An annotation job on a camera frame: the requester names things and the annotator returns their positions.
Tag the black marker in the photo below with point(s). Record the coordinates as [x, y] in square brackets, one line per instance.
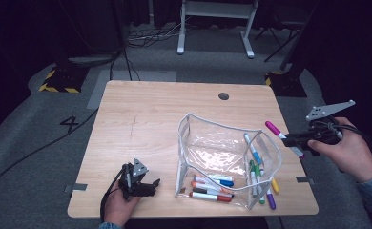
[200, 190]

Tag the grey tape strip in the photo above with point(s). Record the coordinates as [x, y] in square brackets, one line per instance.
[77, 187]
[305, 180]

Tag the magenta marker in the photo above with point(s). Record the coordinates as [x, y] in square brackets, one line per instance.
[272, 127]

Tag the black tripod stand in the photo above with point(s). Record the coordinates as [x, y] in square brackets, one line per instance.
[276, 36]

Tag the person's right hand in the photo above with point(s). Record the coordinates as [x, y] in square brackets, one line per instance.
[349, 156]

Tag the purple marker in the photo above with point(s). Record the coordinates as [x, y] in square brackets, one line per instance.
[271, 202]

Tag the dark blue marker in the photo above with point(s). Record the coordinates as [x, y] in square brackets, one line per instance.
[227, 183]

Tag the white metal desk frame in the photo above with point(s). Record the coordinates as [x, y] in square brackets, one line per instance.
[181, 31]

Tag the light green marker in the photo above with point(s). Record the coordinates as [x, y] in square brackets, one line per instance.
[257, 171]

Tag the person's left hand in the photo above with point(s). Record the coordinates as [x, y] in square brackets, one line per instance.
[119, 206]

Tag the dark round table grommet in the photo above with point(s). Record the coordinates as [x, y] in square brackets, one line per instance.
[223, 96]

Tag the clear plastic pouch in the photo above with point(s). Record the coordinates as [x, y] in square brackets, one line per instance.
[212, 159]

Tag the light blue marker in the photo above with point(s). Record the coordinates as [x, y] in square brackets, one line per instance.
[256, 156]

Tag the grey flat stand base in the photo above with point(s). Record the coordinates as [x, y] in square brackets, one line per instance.
[92, 60]

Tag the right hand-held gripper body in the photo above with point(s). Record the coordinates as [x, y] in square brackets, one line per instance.
[325, 132]

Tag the red marker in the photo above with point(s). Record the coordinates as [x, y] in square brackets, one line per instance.
[223, 198]

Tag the dark green marker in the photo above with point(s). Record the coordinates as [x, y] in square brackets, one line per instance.
[252, 165]

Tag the black yellow striped stand base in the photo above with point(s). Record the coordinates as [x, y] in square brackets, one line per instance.
[285, 86]
[63, 81]

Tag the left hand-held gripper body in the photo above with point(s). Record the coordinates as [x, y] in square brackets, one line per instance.
[134, 184]

